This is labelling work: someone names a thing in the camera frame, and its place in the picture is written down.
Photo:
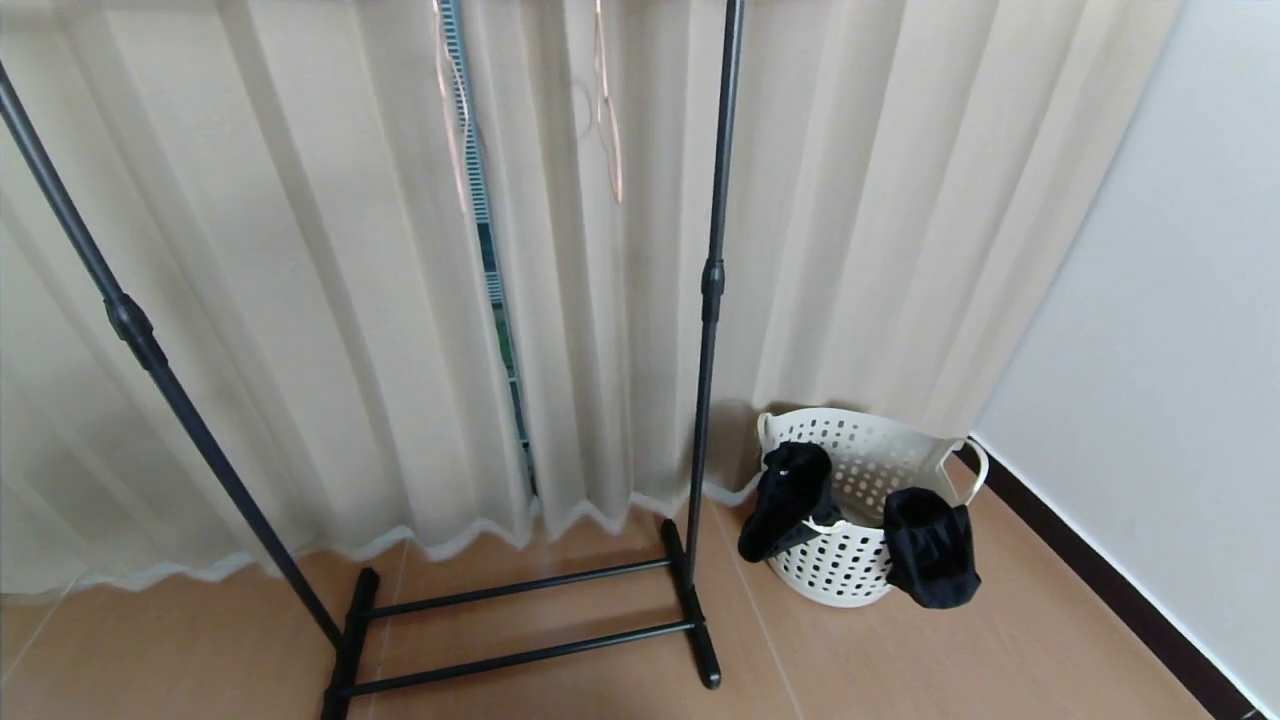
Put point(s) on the black shorts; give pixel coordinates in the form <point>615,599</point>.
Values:
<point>790,490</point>

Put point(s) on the black garment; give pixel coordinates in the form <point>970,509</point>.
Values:
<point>930,550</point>

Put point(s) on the pink clothes hanger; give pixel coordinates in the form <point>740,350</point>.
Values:
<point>601,60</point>
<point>441,70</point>

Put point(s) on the black clothes rack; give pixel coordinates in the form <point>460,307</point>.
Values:
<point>712,280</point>

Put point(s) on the white laundry basket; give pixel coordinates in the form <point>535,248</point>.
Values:
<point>870,450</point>

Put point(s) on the beige curtain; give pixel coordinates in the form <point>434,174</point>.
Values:
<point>300,250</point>

